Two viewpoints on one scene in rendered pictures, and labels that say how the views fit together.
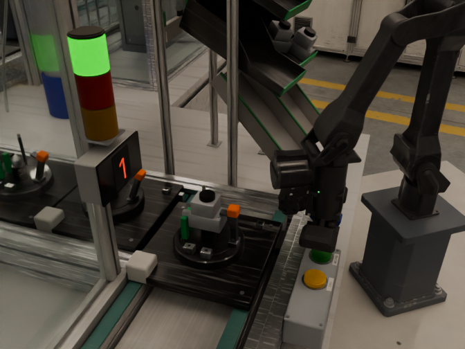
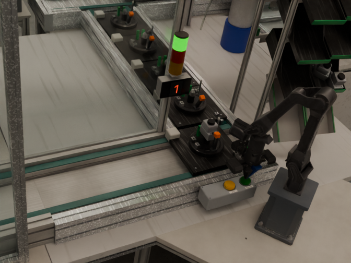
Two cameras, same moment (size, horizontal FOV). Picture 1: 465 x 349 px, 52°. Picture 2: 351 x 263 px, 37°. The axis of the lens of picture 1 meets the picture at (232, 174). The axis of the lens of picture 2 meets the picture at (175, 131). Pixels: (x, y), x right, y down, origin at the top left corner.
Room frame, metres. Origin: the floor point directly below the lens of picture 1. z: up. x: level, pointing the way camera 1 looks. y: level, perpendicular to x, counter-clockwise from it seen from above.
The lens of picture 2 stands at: (-0.59, -0.80, 2.27)
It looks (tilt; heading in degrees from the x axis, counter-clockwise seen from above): 39 degrees down; 37
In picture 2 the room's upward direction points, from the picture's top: 11 degrees clockwise
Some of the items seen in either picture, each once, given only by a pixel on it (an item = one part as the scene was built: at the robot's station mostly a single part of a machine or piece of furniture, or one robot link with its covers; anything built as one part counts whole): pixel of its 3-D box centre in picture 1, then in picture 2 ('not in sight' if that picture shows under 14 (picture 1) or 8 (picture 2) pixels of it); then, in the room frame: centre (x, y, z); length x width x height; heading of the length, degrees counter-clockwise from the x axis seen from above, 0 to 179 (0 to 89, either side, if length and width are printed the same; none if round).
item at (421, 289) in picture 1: (404, 248); (285, 206); (0.73, -0.34, 0.96); 0.15 x 0.15 x 0.20; 18
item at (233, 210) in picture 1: (230, 222); (214, 139); (0.71, 0.01, 1.04); 0.04 x 0.02 x 0.08; 71
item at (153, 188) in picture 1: (110, 188); (190, 96); (0.87, 0.27, 1.01); 0.24 x 0.24 x 0.13; 71
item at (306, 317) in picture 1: (313, 291); (227, 191); (0.64, -0.15, 0.93); 0.21 x 0.07 x 0.06; 161
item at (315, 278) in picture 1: (314, 280); (229, 186); (0.64, -0.15, 0.96); 0.04 x 0.04 x 0.02
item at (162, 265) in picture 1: (209, 248); (205, 147); (0.73, 0.05, 0.96); 0.24 x 0.24 x 0.02; 71
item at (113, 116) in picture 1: (99, 118); (176, 66); (0.65, 0.20, 1.28); 0.05 x 0.05 x 0.05
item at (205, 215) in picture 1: (202, 208); (208, 126); (0.73, 0.06, 1.06); 0.08 x 0.04 x 0.07; 72
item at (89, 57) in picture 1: (88, 52); (180, 42); (0.65, 0.20, 1.38); 0.05 x 0.05 x 0.05
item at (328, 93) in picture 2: (430, 91); (309, 131); (0.73, -0.32, 1.30); 0.07 x 0.06 x 0.32; 8
